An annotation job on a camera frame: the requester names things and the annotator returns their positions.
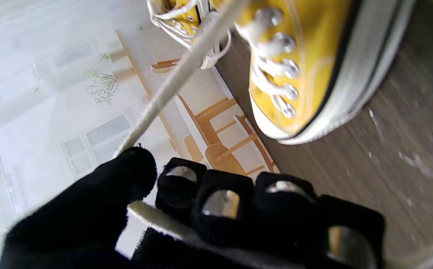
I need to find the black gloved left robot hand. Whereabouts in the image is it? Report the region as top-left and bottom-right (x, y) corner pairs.
(0, 146), (385, 269)

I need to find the printed room scene backdrop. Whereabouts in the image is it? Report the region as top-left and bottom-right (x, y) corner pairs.
(0, 0), (277, 269)

